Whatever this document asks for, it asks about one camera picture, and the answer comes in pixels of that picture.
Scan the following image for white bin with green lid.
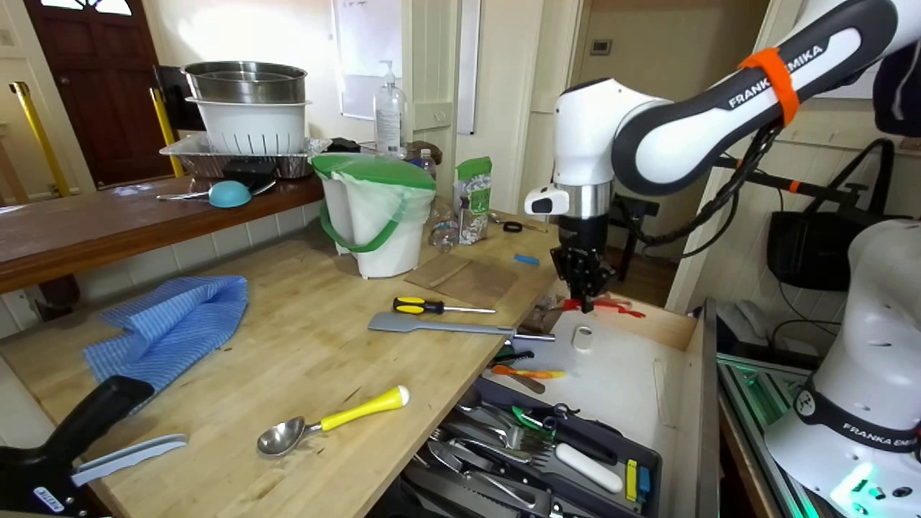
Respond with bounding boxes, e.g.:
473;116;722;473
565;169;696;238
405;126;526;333
309;152;441;281

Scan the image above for yellow handled ice cream scoop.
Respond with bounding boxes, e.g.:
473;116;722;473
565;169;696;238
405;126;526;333
253;382;415;461

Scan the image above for orange strap on arm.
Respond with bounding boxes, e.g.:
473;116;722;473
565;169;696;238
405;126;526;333
736;47;807;130

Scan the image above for clear glass jar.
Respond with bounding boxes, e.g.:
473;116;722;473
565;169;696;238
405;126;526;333
430;212;467;257

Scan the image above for yellow black screwdriver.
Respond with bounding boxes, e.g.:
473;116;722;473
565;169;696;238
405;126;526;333
392;293;497;320

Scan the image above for green metal robot platform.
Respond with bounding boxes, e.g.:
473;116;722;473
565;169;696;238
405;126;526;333
715;349;840;518

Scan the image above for steel mixing bowl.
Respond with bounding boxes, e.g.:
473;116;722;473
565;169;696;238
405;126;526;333
181;58;310;107

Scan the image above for black camera on stand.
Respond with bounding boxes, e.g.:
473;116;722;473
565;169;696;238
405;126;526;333
608;194;669;286

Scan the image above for brown wooden door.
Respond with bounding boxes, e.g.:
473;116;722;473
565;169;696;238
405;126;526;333
22;0;176;189

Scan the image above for grey flat spatula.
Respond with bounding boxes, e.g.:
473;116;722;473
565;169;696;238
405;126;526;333
365;310;559;346

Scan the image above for yellow pole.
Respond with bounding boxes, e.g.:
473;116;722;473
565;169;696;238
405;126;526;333
7;77;74;199
145;87;188;181

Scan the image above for dark wooden counter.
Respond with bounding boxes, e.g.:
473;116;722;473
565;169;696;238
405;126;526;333
0;174;329;296

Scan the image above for wooden drawer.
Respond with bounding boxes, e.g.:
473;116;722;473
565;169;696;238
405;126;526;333
369;290;725;518

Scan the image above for black clamp with grey trigger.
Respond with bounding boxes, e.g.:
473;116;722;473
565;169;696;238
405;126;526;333
0;375;189;518

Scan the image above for green white food bag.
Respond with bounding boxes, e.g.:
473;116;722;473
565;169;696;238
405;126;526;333
451;156;497;248

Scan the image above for white dish rack tray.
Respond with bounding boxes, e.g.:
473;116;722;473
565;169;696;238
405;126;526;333
155;130;333;161

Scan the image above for orange handled peeler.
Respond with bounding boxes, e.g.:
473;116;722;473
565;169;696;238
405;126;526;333
486;359;571;387

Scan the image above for green handled utensil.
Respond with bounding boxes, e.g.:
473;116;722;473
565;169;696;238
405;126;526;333
506;402;559;446

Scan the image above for tall clear bottle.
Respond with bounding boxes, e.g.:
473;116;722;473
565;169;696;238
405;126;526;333
372;58;405;158

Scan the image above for dark grey cutlery tray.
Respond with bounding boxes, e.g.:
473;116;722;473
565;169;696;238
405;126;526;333
398;375;669;518

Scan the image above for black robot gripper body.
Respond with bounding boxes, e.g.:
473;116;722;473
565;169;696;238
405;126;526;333
551;215;618;281

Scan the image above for blue checked cloth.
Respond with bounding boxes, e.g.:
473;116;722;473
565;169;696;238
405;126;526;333
80;273;253;391

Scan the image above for orange handled scissors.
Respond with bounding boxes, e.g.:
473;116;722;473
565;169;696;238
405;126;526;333
559;290;651;323

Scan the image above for black handled kitchen tool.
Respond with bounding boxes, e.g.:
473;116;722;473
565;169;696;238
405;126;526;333
493;343;540;398

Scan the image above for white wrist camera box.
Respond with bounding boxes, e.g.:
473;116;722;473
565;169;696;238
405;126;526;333
520;184;575;221

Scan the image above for blue bowl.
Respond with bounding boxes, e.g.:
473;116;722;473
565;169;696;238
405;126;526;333
205;175;256;212

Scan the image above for black bag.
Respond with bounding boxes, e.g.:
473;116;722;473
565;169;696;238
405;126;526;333
766;136;900;296

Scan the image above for yellow utensil handle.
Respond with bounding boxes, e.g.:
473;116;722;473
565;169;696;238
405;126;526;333
621;454;641;506

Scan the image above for white handled knife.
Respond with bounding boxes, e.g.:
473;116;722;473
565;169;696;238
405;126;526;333
552;440;627;494

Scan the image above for white colander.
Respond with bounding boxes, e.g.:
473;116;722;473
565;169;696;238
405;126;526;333
192;94;313;158

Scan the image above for brown cork mat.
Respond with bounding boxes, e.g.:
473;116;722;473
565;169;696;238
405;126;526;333
405;248;483;293
435;258;523;310

